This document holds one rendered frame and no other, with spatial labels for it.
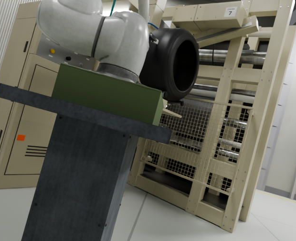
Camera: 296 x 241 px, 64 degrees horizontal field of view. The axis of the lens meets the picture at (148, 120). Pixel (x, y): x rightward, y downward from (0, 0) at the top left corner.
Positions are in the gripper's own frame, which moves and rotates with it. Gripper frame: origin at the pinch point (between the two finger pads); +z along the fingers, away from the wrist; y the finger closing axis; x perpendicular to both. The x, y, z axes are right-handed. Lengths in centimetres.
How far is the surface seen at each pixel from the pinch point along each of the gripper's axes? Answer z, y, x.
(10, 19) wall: 55, 357, -49
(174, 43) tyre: 8.9, -11.1, -0.8
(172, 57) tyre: 8.0, -11.4, 8.7
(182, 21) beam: 54, 15, -33
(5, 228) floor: -81, 5, 113
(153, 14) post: 27.2, 27.6, -30.2
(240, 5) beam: 56, -34, -44
